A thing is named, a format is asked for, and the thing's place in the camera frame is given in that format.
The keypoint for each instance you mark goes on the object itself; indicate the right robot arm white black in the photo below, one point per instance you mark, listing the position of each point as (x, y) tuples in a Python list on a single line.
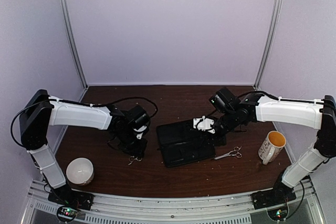
[(259, 106)]

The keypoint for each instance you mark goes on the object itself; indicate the aluminium frame post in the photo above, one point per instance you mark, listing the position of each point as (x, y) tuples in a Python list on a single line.
[(72, 43), (269, 41)]

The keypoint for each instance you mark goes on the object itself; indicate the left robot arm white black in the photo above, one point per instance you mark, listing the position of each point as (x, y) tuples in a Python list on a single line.
[(43, 111)]

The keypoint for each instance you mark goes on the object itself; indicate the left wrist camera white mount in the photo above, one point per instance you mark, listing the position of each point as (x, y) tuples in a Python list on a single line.
[(140, 132)]

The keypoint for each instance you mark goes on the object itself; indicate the right circuit board with leds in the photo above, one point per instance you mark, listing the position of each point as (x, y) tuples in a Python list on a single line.
[(278, 213)]

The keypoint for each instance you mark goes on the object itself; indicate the circuit board with leds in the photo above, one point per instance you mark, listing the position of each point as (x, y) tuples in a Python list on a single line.
[(278, 213), (66, 214)]

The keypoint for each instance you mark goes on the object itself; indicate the white mug yellow inside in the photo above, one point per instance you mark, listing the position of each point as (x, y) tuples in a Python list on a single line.
[(271, 147)]

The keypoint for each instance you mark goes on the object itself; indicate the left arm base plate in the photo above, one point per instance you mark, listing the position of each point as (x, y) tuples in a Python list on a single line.
[(71, 197)]

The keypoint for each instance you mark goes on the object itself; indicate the silver hair scissors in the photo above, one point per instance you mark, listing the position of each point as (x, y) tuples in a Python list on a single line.
[(233, 153)]

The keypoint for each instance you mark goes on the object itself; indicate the right aluminium frame post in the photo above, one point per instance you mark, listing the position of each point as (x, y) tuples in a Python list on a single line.
[(269, 41)]

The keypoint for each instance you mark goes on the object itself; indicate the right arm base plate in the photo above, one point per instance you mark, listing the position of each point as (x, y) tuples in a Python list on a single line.
[(273, 197)]

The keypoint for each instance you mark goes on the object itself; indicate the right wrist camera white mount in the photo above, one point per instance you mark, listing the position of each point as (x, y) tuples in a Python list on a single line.
[(204, 124)]

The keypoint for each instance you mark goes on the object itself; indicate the aluminium front rail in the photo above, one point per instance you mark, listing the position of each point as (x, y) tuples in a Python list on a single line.
[(234, 208)]

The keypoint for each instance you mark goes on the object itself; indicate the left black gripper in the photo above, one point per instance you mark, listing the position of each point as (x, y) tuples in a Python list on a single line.
[(138, 152)]

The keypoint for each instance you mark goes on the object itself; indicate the left aluminium frame post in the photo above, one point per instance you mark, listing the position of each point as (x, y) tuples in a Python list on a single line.
[(72, 43)]

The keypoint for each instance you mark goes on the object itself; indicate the left circuit board with leds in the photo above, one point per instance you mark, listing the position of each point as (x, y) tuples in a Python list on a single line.
[(66, 214)]

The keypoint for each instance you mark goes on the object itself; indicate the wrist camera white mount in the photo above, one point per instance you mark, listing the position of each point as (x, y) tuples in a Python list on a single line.
[(140, 132), (204, 124)]

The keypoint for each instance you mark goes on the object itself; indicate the black zip tool case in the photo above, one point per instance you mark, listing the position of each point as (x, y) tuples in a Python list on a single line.
[(180, 144)]

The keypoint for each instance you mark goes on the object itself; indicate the white ceramic bowl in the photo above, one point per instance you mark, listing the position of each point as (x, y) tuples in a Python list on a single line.
[(80, 171)]

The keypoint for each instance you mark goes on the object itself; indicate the silver thinning shears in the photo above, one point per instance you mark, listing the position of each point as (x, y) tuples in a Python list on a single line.
[(133, 159)]

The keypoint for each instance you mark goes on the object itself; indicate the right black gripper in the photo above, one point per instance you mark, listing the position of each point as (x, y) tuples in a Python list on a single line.
[(220, 141)]

